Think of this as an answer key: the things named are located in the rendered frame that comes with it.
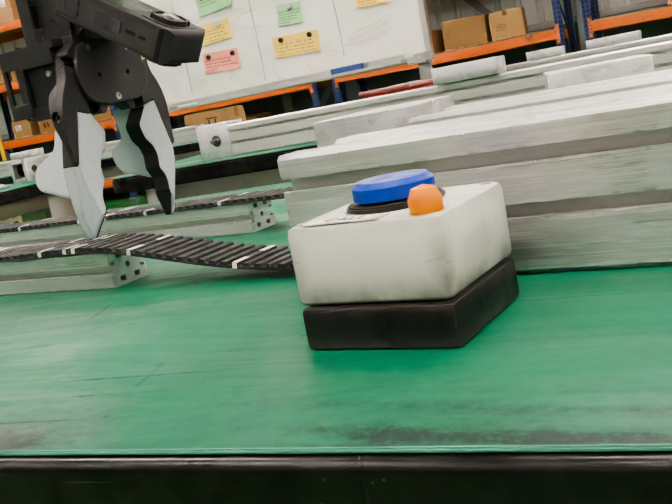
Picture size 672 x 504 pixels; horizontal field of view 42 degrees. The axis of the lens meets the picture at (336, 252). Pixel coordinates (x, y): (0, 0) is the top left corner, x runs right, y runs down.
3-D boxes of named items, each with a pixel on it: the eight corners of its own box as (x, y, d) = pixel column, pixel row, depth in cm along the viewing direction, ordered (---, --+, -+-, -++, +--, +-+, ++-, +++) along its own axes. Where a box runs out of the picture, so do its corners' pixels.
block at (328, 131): (319, 237, 74) (297, 126, 73) (384, 207, 85) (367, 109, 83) (413, 228, 70) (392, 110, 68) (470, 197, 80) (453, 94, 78)
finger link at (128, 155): (148, 201, 77) (99, 107, 73) (199, 194, 74) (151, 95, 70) (127, 219, 75) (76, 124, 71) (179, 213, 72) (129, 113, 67)
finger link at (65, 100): (94, 176, 66) (96, 66, 67) (110, 173, 65) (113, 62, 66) (43, 165, 62) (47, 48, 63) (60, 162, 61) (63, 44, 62)
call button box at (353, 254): (307, 351, 42) (281, 223, 40) (397, 292, 50) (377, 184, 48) (461, 349, 37) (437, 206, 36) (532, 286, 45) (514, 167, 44)
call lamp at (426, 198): (403, 216, 37) (399, 189, 37) (418, 209, 39) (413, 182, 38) (435, 213, 37) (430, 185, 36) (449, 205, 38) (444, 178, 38)
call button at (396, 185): (342, 228, 41) (334, 187, 41) (381, 210, 45) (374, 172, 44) (418, 221, 39) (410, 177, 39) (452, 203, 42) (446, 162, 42)
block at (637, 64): (561, 171, 85) (547, 74, 84) (555, 158, 96) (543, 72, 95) (668, 154, 83) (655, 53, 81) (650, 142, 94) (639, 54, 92)
